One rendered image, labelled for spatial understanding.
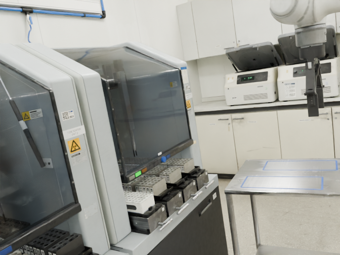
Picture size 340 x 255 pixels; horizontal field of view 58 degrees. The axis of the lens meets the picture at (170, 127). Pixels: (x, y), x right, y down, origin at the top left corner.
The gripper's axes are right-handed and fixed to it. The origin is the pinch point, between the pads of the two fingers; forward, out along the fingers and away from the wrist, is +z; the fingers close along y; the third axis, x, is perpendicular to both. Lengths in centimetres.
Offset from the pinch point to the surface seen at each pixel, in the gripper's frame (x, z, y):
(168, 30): 186, -69, 221
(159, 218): 66, 43, -9
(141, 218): 69, 40, -17
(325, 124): 23, 55, 218
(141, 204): 70, 34, -15
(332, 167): 2, 38, 49
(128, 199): 78, 34, -13
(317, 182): 5.6, 38.0, 28.9
